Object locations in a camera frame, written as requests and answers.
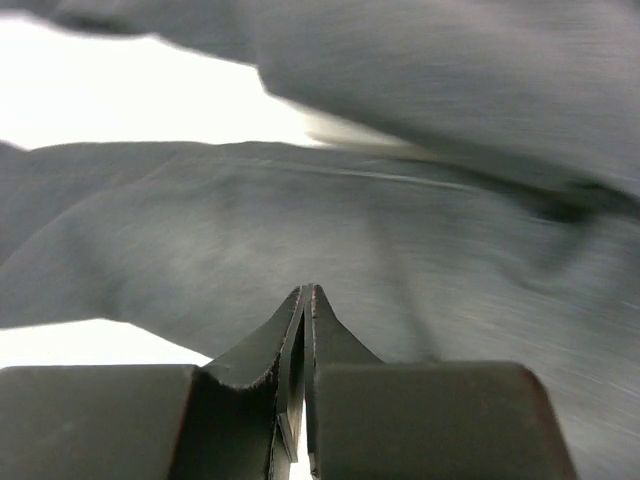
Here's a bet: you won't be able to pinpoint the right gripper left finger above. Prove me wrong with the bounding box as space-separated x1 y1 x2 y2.
1 288 305 479

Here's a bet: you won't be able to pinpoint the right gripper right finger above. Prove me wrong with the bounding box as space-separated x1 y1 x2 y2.
304 285 577 480

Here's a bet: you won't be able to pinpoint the black trousers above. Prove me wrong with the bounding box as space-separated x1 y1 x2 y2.
1 1 639 479

